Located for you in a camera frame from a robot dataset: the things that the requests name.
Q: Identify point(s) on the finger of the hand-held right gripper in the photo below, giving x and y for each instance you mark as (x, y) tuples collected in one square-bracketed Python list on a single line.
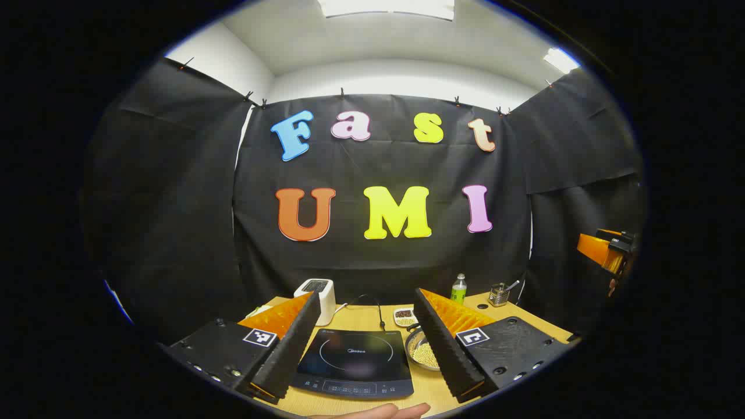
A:
[(596, 250)]

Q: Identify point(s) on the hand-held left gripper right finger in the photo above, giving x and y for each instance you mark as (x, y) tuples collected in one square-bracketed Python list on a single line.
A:
[(445, 349)]

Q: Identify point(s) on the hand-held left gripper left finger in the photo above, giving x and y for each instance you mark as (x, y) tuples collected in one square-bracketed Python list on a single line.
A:
[(291, 349)]

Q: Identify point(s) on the black induction cooktop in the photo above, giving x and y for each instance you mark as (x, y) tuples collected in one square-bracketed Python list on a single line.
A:
[(355, 355)]

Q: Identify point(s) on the white divided dish of beans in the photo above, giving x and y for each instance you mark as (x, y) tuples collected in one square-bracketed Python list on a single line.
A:
[(404, 317)]

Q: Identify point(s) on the green drink bottle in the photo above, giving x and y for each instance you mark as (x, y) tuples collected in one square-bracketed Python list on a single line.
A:
[(458, 291)]

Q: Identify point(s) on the white toaster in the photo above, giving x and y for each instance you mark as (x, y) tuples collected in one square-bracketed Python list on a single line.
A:
[(326, 297)]

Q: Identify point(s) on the metal mesh utensil holder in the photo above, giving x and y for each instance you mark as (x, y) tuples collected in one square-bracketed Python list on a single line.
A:
[(499, 295)]

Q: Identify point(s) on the black backdrop cloth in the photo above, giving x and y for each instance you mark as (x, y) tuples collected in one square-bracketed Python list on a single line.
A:
[(378, 267)]

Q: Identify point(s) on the small ceiling light panel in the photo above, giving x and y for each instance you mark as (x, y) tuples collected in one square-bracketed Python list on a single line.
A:
[(561, 60)]

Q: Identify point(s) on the large ceiling light panel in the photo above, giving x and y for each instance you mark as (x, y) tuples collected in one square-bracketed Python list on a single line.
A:
[(387, 7)]

